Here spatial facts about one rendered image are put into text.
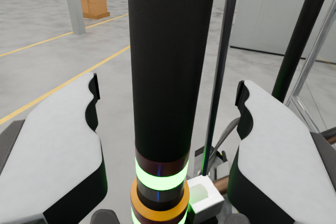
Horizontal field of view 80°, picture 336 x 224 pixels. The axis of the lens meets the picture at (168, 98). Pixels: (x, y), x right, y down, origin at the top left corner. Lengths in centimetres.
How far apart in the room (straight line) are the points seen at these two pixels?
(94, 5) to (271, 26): 575
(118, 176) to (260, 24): 467
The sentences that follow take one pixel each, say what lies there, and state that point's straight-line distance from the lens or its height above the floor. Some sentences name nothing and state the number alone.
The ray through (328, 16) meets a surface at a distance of 152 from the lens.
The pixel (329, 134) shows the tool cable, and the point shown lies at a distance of 31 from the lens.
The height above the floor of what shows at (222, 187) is 155.
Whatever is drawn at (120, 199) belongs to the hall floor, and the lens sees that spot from 201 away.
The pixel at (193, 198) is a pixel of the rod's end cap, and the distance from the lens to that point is 19.
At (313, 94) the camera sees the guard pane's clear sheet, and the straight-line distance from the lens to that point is 148.
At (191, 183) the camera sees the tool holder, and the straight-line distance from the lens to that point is 20.
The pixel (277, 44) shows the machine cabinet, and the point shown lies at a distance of 573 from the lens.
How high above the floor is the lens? 171
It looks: 33 degrees down
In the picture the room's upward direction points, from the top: 4 degrees clockwise
